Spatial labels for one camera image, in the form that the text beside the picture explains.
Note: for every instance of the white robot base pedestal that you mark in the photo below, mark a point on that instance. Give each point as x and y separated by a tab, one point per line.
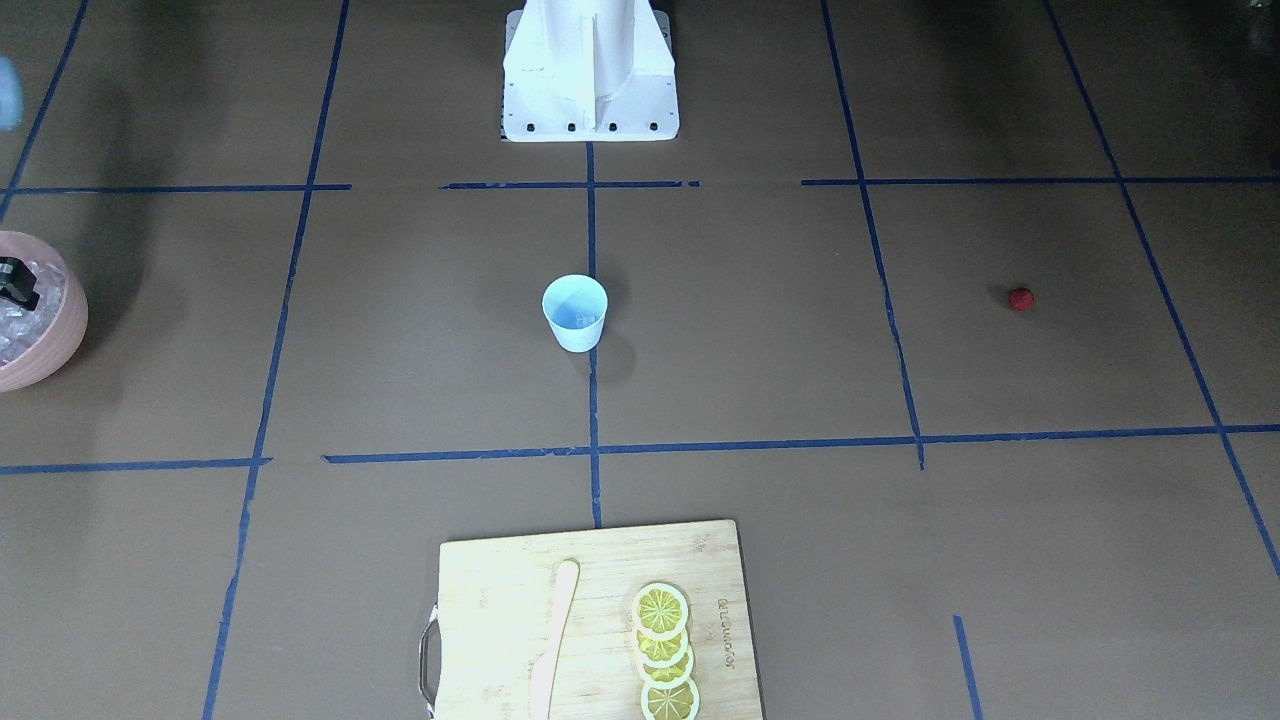
588	71

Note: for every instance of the red strawberry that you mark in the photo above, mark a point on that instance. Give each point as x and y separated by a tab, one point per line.
1021	299

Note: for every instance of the pile of clear ice cubes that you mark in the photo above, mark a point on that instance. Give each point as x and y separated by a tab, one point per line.
22	328

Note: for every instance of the wooden knife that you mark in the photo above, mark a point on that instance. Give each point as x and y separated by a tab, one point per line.
543	671

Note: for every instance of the light blue paper cup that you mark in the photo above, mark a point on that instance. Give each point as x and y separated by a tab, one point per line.
575	306

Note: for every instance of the wooden cutting board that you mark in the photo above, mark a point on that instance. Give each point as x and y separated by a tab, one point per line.
489	622

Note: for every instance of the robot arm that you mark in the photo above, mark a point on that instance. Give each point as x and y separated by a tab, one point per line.
11	103

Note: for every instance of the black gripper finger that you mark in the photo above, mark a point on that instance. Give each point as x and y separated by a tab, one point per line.
18	284

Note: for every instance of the pink bowl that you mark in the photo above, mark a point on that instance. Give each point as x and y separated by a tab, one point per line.
57	343

